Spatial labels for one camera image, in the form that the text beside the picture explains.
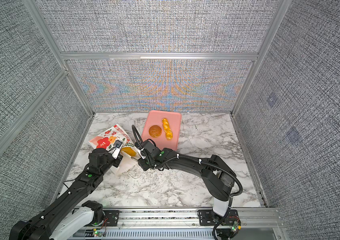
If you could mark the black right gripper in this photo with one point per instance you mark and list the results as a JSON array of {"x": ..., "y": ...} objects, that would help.
[{"x": 142, "y": 165}]

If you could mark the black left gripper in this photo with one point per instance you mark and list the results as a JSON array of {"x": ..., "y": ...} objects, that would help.
[{"x": 118, "y": 160}]

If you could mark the metal tongs with white tips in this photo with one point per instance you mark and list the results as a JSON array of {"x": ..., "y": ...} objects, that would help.
[{"x": 140, "y": 152}]

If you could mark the white floral paper bag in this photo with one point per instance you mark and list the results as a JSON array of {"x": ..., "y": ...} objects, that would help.
[{"x": 115, "y": 138}]

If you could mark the round brown fake bun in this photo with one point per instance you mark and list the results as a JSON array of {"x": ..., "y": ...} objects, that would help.
[{"x": 155, "y": 131}]

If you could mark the yellow twisted fake bread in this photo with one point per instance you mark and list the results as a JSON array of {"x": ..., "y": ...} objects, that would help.
[{"x": 167, "y": 129}]

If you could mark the long orange fake bread loaf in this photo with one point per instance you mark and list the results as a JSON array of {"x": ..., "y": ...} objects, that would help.
[{"x": 128, "y": 150}]

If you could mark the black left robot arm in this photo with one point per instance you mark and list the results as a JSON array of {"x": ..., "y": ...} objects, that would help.
[{"x": 64, "y": 201}]

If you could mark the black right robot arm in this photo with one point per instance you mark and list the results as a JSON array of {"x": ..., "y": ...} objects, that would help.
[{"x": 221, "y": 182}]

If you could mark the pink plastic tray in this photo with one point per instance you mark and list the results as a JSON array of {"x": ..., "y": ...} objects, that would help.
[{"x": 155, "y": 118}]

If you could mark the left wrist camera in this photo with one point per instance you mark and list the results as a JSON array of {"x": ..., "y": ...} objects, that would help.
[{"x": 118, "y": 144}]

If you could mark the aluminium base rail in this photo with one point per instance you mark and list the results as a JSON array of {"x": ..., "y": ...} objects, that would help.
[{"x": 158, "y": 223}]

